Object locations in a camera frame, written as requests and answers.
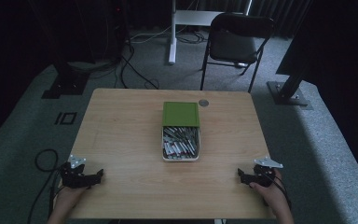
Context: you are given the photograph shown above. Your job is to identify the green box lid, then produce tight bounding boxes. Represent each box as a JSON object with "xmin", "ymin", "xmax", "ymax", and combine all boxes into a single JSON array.
[{"xmin": 161, "ymin": 101, "xmax": 200, "ymax": 128}]

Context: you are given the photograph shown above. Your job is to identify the black folding chair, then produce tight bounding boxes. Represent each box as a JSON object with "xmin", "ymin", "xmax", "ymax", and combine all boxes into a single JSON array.
[{"xmin": 199, "ymin": 12, "xmax": 276, "ymax": 94}]

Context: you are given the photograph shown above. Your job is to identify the pile of grey red packets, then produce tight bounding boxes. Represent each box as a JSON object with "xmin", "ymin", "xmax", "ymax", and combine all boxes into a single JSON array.
[{"xmin": 163, "ymin": 126, "xmax": 200, "ymax": 160}]

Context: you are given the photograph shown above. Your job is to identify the white desk frame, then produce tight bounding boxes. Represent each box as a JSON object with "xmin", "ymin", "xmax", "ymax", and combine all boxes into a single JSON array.
[{"xmin": 168, "ymin": 0, "xmax": 254, "ymax": 65}]

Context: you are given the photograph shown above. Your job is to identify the person's right hand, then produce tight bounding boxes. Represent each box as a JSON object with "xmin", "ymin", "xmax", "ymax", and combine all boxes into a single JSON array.
[{"xmin": 249, "ymin": 169, "xmax": 289, "ymax": 217}]

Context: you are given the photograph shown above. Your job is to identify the black stand with bolted base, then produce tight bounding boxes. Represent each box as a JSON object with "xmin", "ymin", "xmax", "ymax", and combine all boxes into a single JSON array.
[{"xmin": 266, "ymin": 0, "xmax": 314, "ymax": 111}]

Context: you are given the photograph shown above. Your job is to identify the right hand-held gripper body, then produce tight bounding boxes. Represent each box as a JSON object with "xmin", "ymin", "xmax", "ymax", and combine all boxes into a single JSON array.
[{"xmin": 251, "ymin": 156, "xmax": 284, "ymax": 189}]

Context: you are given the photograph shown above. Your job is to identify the black stand with base plate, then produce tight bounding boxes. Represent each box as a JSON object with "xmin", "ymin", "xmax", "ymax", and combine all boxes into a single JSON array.
[{"xmin": 40, "ymin": 0, "xmax": 90, "ymax": 100}]

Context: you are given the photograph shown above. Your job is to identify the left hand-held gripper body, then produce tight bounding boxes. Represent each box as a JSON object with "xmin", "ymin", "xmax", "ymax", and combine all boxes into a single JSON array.
[{"xmin": 59, "ymin": 154, "xmax": 90, "ymax": 189}]

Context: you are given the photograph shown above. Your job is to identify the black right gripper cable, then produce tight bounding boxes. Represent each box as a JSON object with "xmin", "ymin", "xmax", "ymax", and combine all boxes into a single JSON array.
[{"xmin": 259, "ymin": 167, "xmax": 293, "ymax": 210}]

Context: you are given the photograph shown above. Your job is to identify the white floor cable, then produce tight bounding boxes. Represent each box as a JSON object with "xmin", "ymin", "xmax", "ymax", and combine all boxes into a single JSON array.
[{"xmin": 130, "ymin": 23, "xmax": 172, "ymax": 45}]

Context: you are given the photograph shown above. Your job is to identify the black floor cable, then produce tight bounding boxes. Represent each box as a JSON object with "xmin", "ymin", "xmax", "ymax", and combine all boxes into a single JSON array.
[{"xmin": 114, "ymin": 31, "xmax": 160, "ymax": 91}]

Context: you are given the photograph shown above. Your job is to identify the white box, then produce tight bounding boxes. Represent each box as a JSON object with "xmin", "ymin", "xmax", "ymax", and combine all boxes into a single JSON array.
[{"xmin": 160, "ymin": 125, "xmax": 201, "ymax": 162}]

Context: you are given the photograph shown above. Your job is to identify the person's left hand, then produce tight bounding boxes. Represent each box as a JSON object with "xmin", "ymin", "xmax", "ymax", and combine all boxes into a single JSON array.
[{"xmin": 53, "ymin": 184, "xmax": 89, "ymax": 219}]

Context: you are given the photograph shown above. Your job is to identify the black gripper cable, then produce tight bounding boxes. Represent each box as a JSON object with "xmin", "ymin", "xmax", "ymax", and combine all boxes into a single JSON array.
[
  {"xmin": 27, "ymin": 148, "xmax": 63, "ymax": 224},
  {"xmin": 259, "ymin": 167, "xmax": 293, "ymax": 210}
]

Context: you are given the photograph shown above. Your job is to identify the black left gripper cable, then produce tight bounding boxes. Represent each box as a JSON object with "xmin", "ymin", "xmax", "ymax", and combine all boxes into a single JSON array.
[{"xmin": 27, "ymin": 148, "xmax": 63, "ymax": 224}]

